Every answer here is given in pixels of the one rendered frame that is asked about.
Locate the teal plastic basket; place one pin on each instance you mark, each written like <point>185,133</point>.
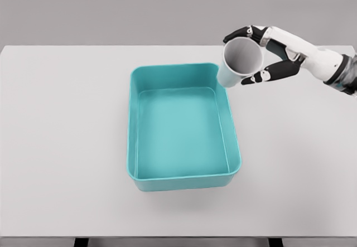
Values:
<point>181,130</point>

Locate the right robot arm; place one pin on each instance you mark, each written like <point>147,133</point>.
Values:
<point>333,64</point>

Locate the white paper cup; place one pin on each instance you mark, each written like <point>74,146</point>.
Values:
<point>242,58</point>

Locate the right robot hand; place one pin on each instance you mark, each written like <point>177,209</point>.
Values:
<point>290,44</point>

